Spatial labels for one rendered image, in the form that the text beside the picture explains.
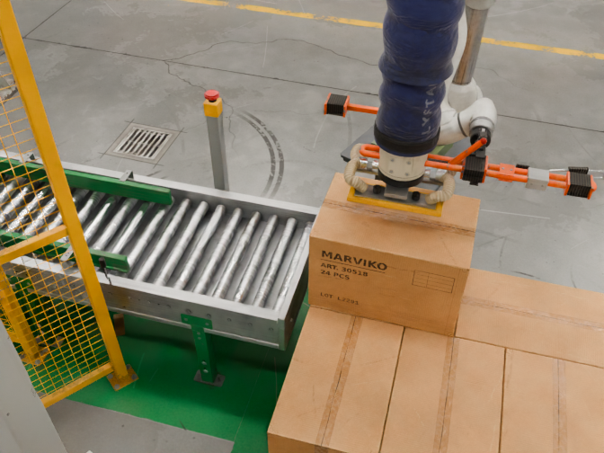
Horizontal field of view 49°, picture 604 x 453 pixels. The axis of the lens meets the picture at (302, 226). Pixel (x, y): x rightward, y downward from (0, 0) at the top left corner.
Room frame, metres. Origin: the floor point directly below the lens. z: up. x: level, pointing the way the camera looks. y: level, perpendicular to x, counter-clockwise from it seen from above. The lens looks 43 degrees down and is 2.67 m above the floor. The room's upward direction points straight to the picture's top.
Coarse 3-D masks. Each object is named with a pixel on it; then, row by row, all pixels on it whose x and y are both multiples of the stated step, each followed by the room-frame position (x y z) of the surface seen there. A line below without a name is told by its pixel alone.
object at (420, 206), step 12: (348, 192) 1.81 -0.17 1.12; (360, 192) 1.80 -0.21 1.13; (372, 192) 1.80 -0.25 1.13; (384, 192) 1.80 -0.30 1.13; (408, 192) 1.80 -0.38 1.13; (420, 192) 1.81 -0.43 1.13; (372, 204) 1.76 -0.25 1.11; (384, 204) 1.75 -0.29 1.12; (396, 204) 1.74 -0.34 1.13; (408, 204) 1.74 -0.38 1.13; (420, 204) 1.74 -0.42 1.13; (432, 204) 1.74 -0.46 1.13
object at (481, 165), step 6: (468, 156) 1.85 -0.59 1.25; (474, 156) 1.85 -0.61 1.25; (486, 156) 1.84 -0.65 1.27; (468, 162) 1.82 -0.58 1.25; (474, 162) 1.82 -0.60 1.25; (480, 162) 1.82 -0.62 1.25; (486, 162) 1.81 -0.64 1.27; (462, 168) 1.78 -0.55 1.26; (468, 168) 1.78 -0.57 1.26; (474, 168) 1.79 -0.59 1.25; (480, 168) 1.79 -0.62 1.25; (486, 168) 1.77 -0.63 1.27; (462, 174) 1.78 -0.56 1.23; (468, 174) 1.78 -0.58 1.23; (474, 174) 1.77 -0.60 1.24; (480, 174) 1.76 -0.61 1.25; (468, 180) 1.77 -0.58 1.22; (474, 180) 1.76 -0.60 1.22; (480, 180) 1.76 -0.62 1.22
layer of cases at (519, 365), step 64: (320, 320) 1.68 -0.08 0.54; (512, 320) 1.69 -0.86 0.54; (576, 320) 1.69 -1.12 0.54; (320, 384) 1.38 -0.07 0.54; (384, 384) 1.38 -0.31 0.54; (448, 384) 1.38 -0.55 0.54; (512, 384) 1.38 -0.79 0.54; (576, 384) 1.38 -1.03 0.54; (320, 448) 1.13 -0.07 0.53; (384, 448) 1.13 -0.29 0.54; (448, 448) 1.13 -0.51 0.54; (512, 448) 1.13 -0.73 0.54; (576, 448) 1.13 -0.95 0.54
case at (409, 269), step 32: (320, 224) 1.83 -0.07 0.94; (352, 224) 1.83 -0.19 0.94; (384, 224) 1.83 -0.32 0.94; (416, 224) 1.83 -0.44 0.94; (448, 224) 1.83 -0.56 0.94; (320, 256) 1.76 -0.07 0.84; (352, 256) 1.72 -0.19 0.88; (384, 256) 1.69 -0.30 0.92; (416, 256) 1.66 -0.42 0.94; (448, 256) 1.66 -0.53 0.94; (320, 288) 1.76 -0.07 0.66; (352, 288) 1.72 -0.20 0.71; (384, 288) 1.68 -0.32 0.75; (416, 288) 1.65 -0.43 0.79; (448, 288) 1.62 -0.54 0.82; (384, 320) 1.68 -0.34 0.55; (416, 320) 1.64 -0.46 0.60; (448, 320) 1.61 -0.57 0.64
